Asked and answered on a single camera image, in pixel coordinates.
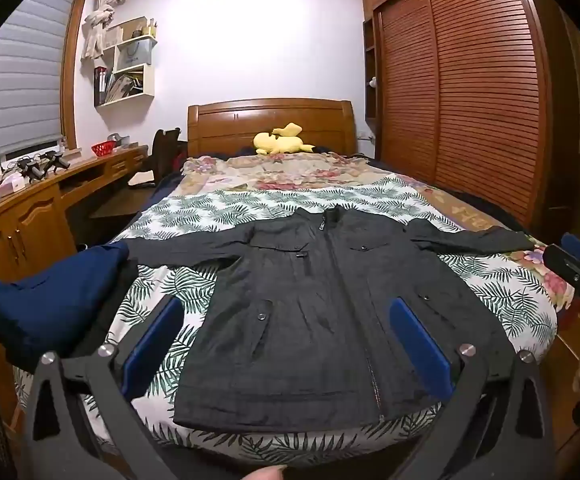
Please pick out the beige tied curtain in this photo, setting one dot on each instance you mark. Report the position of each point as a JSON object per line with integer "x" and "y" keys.
{"x": 100, "y": 20}

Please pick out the wooden bed headboard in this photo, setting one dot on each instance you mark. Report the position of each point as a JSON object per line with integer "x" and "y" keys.
{"x": 270, "y": 117}

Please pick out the navy blue cloth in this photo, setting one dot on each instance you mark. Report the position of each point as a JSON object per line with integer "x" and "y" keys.
{"x": 44, "y": 300}

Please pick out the grey window blind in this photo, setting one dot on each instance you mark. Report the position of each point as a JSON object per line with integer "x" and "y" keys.
{"x": 14, "y": 75}

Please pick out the pink box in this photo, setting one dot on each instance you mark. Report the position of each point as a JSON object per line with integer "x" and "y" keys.
{"x": 7, "y": 188}

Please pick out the person's left hand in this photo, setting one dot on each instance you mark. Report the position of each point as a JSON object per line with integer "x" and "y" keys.
{"x": 265, "y": 474}

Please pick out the wooden desk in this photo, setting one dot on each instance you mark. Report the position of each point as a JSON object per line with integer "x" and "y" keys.
{"x": 24, "y": 220}

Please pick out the black jacket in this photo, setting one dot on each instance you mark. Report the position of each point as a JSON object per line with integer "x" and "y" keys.
{"x": 310, "y": 310}

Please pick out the wooden louvred wardrobe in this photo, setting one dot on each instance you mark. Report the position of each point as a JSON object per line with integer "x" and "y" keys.
{"x": 460, "y": 85}

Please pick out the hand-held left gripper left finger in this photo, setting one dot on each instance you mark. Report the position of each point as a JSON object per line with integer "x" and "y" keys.
{"x": 152, "y": 342}

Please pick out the black tools on desk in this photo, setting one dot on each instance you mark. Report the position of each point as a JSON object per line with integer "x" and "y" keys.
{"x": 39, "y": 165}

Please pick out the grey paper bag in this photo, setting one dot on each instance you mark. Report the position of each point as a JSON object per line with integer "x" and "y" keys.
{"x": 135, "y": 54}

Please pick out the red basket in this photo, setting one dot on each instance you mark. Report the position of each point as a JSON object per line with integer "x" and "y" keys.
{"x": 103, "y": 149}

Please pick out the floral blanket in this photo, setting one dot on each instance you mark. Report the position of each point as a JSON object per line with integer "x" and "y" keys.
{"x": 290, "y": 170}

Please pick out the white wall shelf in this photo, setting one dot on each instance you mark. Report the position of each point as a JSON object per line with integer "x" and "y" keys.
{"x": 129, "y": 77}

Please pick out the dark chair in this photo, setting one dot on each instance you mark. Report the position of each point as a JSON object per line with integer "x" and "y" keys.
{"x": 162, "y": 152}

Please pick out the yellow plush toy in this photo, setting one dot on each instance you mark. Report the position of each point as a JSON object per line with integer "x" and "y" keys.
{"x": 280, "y": 141}

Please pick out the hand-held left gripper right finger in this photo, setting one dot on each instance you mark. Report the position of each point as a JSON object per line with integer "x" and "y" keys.
{"x": 420, "y": 347}

